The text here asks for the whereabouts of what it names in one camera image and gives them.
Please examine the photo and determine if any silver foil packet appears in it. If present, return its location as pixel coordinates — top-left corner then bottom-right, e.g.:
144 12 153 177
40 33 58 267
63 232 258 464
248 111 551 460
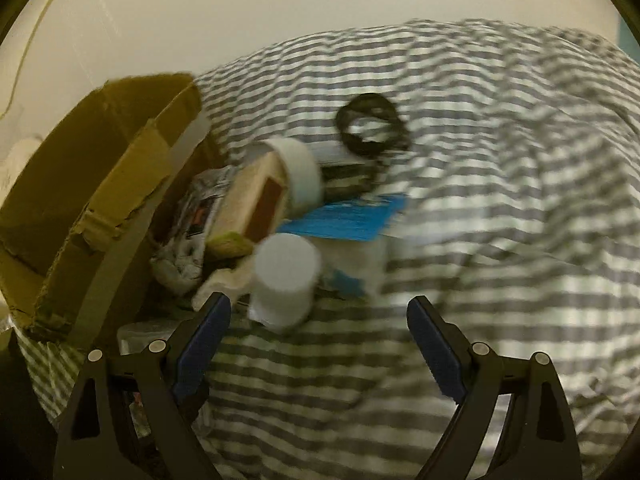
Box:
150 165 236 297

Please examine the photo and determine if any white cylindrical bottle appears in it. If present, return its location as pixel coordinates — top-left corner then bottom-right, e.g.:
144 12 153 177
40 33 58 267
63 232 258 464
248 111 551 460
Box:
248 233 322 333

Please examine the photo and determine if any beige brown small box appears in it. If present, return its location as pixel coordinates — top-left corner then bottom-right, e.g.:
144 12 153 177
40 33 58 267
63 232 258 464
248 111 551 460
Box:
205 151 288 260

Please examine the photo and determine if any white tape roll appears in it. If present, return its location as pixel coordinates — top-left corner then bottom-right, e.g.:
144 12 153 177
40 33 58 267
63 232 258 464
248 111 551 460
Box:
246 136 323 218

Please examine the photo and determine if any blue card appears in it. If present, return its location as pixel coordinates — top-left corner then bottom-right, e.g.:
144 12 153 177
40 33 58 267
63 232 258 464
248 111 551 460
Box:
277 194 407 242

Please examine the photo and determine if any black ring strap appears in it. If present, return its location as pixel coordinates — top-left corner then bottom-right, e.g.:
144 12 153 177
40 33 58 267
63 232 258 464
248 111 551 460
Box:
334 92 412 160

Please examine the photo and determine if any white tissue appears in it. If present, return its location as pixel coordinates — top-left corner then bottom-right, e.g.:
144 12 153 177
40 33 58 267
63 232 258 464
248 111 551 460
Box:
191 268 253 312

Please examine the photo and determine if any white ointment tube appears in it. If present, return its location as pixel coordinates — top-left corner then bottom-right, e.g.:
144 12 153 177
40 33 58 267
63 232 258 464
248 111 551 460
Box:
307 141 361 167

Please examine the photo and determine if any brown cardboard box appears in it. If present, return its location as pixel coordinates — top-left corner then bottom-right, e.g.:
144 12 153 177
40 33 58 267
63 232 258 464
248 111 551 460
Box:
1 73 218 348

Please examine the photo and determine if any grey checked bed sheet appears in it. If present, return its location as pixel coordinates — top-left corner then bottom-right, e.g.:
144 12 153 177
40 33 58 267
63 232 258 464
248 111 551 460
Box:
1 21 639 479

